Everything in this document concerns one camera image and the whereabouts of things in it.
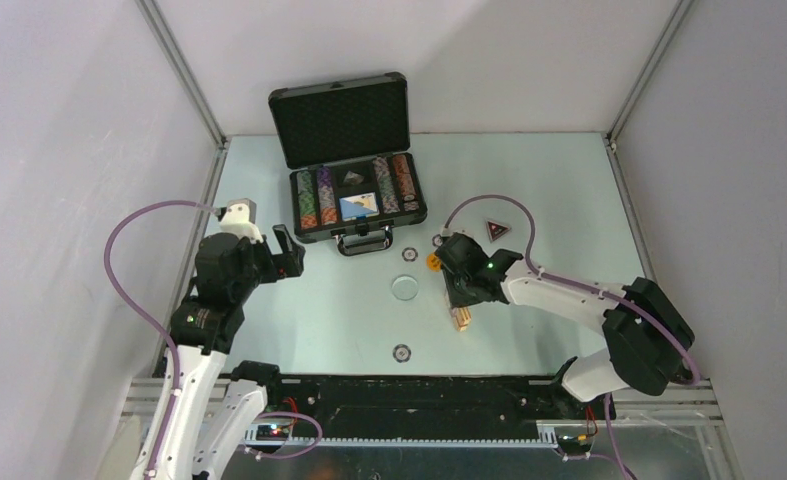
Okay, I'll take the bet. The poker chip front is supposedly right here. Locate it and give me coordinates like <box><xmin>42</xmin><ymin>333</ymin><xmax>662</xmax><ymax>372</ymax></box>
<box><xmin>392</xmin><ymin>344</ymin><xmax>412</xmax><ymax>363</ymax></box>

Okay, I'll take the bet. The poker chip near disc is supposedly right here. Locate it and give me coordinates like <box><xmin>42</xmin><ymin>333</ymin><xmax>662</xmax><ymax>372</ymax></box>
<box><xmin>401</xmin><ymin>247</ymin><xmax>419</xmax><ymax>262</ymax></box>

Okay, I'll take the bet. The red playing card box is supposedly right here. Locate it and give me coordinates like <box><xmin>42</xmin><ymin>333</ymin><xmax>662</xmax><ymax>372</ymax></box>
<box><xmin>450</xmin><ymin>307</ymin><xmax>472</xmax><ymax>332</ymax></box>

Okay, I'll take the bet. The clear round disc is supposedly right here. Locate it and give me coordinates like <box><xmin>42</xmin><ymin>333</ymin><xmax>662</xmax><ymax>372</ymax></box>
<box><xmin>391</xmin><ymin>275</ymin><xmax>420</xmax><ymax>301</ymax></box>

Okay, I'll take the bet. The blue playing card box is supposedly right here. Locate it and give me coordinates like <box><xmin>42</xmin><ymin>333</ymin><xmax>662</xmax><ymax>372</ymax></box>
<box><xmin>338</xmin><ymin>192</ymin><xmax>379</xmax><ymax>222</ymax></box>

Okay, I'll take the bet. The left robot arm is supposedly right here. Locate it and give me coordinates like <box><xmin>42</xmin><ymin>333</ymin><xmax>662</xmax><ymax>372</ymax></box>
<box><xmin>131</xmin><ymin>225</ymin><xmax>305</xmax><ymax>479</ymax></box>

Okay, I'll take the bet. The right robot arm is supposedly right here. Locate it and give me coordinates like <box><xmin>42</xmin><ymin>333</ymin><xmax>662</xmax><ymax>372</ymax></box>
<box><xmin>434</xmin><ymin>233</ymin><xmax>699</xmax><ymax>418</ymax></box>

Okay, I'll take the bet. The triangular dealer button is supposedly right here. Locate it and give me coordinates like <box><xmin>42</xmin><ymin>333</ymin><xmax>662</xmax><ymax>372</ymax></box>
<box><xmin>485</xmin><ymin>219</ymin><xmax>512</xmax><ymax>243</ymax></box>

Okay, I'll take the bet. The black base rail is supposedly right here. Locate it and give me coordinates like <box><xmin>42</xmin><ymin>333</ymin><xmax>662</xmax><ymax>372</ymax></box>
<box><xmin>265</xmin><ymin>375</ymin><xmax>615</xmax><ymax>441</ymax></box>

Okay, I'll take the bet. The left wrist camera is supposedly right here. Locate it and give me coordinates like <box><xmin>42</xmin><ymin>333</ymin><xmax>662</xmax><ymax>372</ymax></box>
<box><xmin>219</xmin><ymin>198</ymin><xmax>264</xmax><ymax>244</ymax></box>

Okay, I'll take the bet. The orange round button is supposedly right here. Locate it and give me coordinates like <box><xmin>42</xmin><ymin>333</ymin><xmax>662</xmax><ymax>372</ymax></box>
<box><xmin>426</xmin><ymin>253</ymin><xmax>442</xmax><ymax>272</ymax></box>

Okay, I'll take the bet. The black poker set case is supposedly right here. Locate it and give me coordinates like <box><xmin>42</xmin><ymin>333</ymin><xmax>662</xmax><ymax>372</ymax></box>
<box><xmin>268</xmin><ymin>71</ymin><xmax>428</xmax><ymax>257</ymax></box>

